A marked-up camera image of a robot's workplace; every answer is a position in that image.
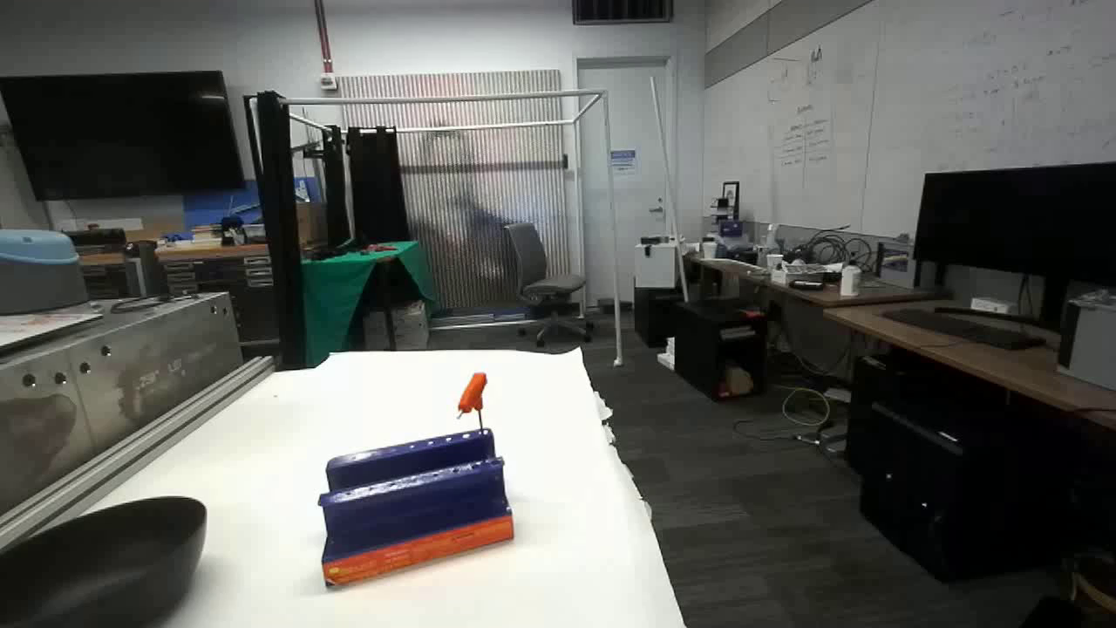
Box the orange handled wrench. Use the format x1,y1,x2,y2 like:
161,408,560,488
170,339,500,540
454,371,492,434

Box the black bowl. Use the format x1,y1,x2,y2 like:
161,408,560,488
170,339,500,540
0,492,212,628

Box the grey office chair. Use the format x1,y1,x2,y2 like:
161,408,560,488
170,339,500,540
507,217,596,349

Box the white small cart box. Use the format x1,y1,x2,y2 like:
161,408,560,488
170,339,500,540
636,235,684,298

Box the grey mesh partition panel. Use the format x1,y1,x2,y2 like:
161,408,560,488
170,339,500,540
331,71,582,319

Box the black cabinet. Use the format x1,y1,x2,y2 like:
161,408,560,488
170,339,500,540
671,298,771,405

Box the small black device stand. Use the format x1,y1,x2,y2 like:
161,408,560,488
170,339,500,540
717,177,746,235

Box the white door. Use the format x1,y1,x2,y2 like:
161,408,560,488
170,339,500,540
576,57,681,312

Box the black upright panels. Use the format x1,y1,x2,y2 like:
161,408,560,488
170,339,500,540
317,122,414,250

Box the green cloth covered table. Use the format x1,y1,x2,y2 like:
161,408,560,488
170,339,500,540
302,236,440,367

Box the white paper table cover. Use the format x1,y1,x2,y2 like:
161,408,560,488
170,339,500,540
68,344,692,628

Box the blue tool rack orange base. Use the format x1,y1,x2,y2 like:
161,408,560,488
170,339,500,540
317,427,521,595

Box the cluttered wooden desk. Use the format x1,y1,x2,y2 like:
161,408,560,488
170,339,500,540
684,247,950,315

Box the black ceiling vent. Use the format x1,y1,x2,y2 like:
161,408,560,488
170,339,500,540
568,0,681,27

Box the wooden workbench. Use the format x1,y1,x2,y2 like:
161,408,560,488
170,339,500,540
74,231,275,300

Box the black keyboard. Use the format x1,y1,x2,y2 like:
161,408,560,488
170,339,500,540
881,304,1049,353

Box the black computer tower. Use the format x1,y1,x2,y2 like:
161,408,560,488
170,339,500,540
855,399,1077,588

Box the black computer monitor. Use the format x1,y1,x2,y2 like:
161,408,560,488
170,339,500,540
910,161,1116,331

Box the blue grey device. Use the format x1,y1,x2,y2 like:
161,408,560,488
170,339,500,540
0,226,95,319

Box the white computer box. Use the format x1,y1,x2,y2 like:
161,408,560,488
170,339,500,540
1054,286,1116,393

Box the white pipe frame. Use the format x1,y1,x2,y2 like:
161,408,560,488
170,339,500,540
283,86,628,371

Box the floor cables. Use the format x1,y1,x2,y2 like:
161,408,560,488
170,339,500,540
779,381,855,453

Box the red wall pipe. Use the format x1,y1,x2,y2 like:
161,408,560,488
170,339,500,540
306,0,341,97

